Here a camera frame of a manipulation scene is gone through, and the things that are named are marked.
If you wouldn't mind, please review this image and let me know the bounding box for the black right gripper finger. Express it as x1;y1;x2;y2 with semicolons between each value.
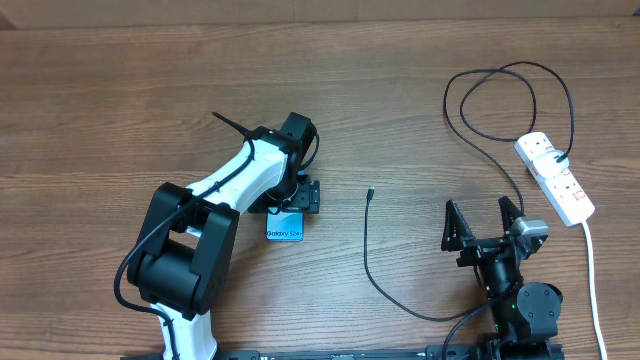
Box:
498;196;524;232
441;200;474;251

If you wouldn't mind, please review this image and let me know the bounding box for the Samsung Galaxy smartphone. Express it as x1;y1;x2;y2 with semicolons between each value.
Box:
266;212;304;242

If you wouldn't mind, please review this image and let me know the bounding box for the black USB charging cable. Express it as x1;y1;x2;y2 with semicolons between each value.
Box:
363;60;576;323

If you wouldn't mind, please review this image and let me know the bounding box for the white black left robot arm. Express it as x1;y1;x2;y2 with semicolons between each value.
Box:
113;112;320;359

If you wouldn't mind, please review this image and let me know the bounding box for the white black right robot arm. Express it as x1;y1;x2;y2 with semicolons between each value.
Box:
439;196;564;359

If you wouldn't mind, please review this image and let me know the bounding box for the white charger plug adapter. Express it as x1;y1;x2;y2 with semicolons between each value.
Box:
530;150;569;182

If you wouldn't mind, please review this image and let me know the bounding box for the white power extension strip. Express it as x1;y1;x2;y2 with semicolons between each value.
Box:
514;132;595;227

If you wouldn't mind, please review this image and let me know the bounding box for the white power strip cord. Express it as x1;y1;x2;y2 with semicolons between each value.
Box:
580;220;609;360

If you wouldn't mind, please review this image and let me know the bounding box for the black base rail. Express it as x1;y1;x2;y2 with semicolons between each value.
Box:
120;345;565;360

